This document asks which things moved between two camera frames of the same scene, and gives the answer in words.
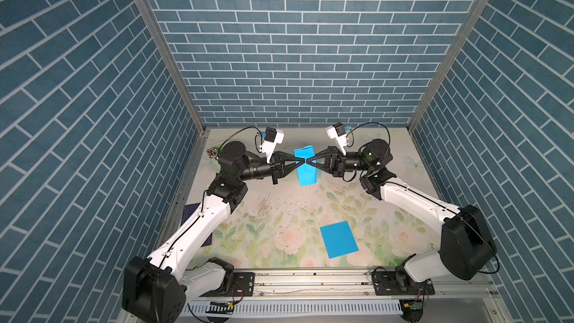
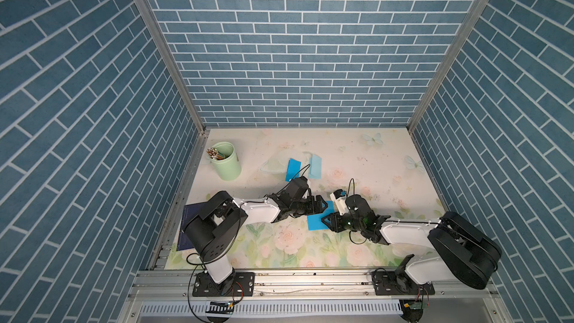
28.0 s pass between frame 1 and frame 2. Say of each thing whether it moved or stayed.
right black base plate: stayed
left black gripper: moved
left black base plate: stayed
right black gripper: moved
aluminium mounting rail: stayed
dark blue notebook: stayed
